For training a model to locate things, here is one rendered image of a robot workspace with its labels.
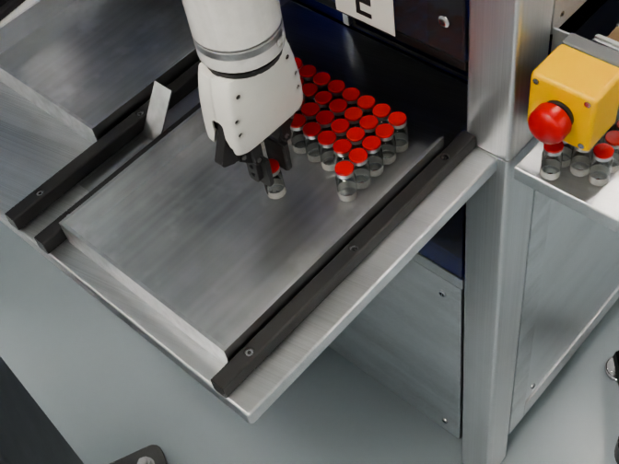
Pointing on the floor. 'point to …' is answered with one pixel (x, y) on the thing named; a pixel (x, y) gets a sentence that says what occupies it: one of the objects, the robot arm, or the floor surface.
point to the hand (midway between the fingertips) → (268, 158)
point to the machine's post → (497, 213)
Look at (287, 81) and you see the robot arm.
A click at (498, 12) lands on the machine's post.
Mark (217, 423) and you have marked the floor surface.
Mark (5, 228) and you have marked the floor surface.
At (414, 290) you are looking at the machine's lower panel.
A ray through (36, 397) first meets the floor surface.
